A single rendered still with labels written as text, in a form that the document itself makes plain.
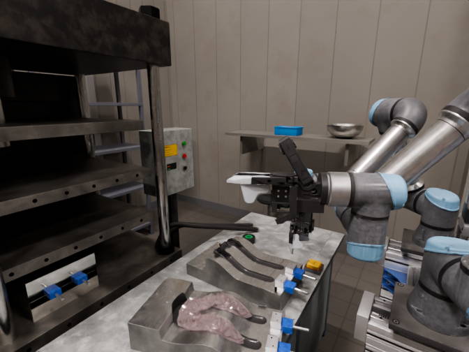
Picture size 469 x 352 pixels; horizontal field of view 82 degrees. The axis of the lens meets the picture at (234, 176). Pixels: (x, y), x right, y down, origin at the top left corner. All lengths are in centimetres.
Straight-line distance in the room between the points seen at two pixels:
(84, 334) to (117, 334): 12
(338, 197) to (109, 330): 97
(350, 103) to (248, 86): 131
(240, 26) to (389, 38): 175
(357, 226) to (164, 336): 72
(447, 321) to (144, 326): 87
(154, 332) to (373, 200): 79
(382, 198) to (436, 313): 43
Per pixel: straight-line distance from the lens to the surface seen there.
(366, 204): 62
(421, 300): 97
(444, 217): 137
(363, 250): 65
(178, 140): 173
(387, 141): 111
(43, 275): 137
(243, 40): 388
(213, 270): 131
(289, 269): 128
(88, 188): 134
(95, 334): 125
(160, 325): 104
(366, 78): 326
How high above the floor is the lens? 161
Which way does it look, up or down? 14 degrees down
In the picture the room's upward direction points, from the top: straight up
